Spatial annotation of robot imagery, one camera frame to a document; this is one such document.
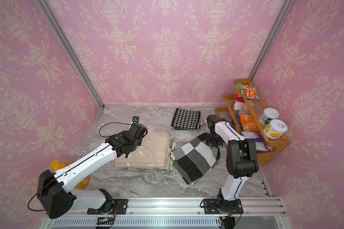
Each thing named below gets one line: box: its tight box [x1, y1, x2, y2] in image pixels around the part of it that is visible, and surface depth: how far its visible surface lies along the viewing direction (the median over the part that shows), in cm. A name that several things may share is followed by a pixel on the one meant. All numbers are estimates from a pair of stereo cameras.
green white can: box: [258, 107, 280, 126], surface depth 71 cm
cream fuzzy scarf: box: [114, 131, 174, 170], surface depth 82 cm
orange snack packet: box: [239, 114, 260, 133], surface depth 89 cm
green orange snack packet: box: [236, 82, 260, 100], surface depth 86 cm
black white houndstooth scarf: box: [171, 108, 203, 131], surface depth 108 cm
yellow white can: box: [263, 118, 289, 140], surface depth 67 cm
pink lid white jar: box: [233, 93, 246, 111], surface depth 94 cm
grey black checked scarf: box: [170, 132, 221, 186], surface depth 89 cm
